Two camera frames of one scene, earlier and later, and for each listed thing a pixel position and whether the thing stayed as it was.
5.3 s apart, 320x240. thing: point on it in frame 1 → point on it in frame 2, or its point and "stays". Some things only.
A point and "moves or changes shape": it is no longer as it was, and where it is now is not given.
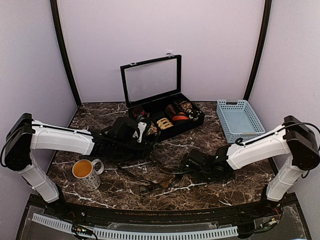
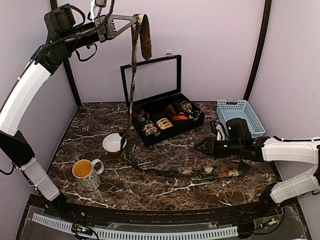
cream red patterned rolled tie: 153,129 stays
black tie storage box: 152,90 stays
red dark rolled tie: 138,111 stays
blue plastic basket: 239,120 moves or changes shape
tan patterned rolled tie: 186,105 stays
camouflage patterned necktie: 160,178 → 141,29
